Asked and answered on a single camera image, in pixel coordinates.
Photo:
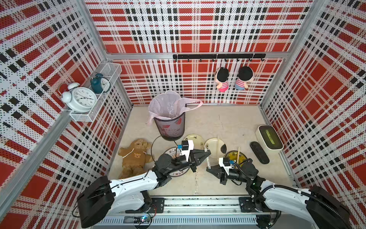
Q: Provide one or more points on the cream plate with black pattern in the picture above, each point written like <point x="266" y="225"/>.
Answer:
<point x="211" y="145"/>

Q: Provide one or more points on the cream plate with flowers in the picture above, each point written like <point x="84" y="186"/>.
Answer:
<point x="198" y="141"/>

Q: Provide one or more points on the brown teddy bear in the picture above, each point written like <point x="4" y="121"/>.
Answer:
<point x="134" y="158"/>

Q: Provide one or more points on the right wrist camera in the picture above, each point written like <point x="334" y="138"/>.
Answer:
<point x="226" y="164"/>

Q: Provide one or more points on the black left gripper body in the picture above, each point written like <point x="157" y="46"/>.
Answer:
<point x="180" y="163"/>

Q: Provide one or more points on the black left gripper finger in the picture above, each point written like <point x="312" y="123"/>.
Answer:
<point x="193" y="166"/>
<point x="199" y="156"/>

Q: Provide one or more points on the yellow dark patterned plate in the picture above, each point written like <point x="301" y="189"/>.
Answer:
<point x="232" y="155"/>

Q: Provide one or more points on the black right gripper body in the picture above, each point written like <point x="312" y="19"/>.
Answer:
<point x="234" y="175"/>

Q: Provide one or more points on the black remote control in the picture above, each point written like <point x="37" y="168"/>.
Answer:
<point x="259" y="153"/>

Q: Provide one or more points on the white orange patterned plate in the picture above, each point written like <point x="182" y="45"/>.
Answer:
<point x="174" y="153"/>

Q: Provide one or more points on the white box with green display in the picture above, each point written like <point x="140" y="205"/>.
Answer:
<point x="269" y="139"/>

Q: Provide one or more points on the black mesh trash bin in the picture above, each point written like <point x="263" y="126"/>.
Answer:
<point x="172" y="129"/>

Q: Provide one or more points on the white wire wall shelf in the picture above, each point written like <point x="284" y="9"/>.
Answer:
<point x="110" y="71"/>

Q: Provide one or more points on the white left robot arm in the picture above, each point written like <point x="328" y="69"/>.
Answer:
<point x="130" y="195"/>

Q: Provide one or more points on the black hook rail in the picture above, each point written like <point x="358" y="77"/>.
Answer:
<point x="249" y="56"/>

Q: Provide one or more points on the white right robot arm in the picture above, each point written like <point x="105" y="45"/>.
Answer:
<point x="315" y="205"/>

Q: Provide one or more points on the doll with striped shirt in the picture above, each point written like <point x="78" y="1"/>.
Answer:
<point x="245" y="76"/>

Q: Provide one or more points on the bare wooden chopsticks pair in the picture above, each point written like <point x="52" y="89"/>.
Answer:
<point x="238" y="155"/>

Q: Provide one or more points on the green circuit board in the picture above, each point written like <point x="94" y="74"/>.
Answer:
<point x="142" y="220"/>

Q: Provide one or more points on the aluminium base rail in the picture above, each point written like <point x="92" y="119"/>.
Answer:
<point x="196" y="210"/>

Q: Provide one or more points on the pink plastic bin liner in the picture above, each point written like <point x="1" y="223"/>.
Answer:
<point x="170" y="105"/>

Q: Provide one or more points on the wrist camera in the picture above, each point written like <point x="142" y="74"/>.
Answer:
<point x="185" y="148"/>
<point x="226" y="164"/>

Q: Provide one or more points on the white alarm clock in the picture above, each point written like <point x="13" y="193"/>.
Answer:
<point x="79" y="99"/>

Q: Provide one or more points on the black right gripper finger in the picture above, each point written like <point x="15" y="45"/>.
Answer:
<point x="223" y="180"/>
<point x="217" y="171"/>

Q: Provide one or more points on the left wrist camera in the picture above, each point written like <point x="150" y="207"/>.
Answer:
<point x="185" y="148"/>

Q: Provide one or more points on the doll with pink dress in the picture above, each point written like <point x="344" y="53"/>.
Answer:
<point x="221" y="78"/>

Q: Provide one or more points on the teal alarm clock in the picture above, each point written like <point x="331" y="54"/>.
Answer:
<point x="100" y="84"/>

